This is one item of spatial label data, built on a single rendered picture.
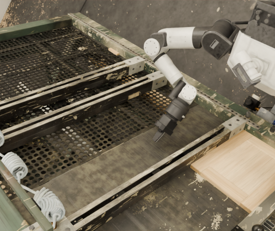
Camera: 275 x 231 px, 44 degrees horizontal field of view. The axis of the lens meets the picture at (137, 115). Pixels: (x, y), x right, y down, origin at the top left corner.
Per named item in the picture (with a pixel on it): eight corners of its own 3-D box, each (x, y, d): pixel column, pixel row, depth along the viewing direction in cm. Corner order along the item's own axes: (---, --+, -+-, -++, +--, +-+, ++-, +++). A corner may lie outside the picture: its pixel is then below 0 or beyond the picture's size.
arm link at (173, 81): (198, 96, 158) (180, 74, 160) (199, 94, 149) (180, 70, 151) (187, 105, 159) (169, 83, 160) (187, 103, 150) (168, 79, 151)
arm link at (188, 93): (185, 115, 157) (200, 95, 157) (186, 113, 146) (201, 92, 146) (165, 101, 159) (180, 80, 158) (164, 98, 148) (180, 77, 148)
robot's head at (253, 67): (252, 48, 123) (239, 50, 117) (267, 72, 120) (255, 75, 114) (238, 59, 127) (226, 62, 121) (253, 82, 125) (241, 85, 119)
